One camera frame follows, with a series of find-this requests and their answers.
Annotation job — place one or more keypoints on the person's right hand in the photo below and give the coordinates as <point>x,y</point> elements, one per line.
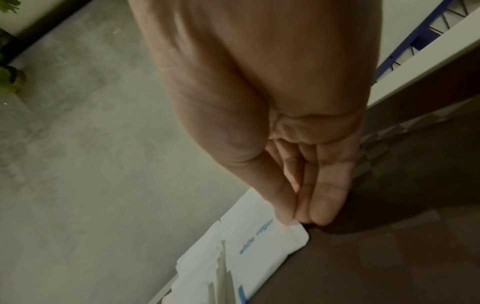
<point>262,89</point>

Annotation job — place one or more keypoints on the white sugar packet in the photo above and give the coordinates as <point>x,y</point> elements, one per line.
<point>262,261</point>
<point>251,207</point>

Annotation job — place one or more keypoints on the brown plastic tray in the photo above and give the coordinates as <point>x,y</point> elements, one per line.
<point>393,237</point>

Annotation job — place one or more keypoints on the green plant wall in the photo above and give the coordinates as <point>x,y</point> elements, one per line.
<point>7,80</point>

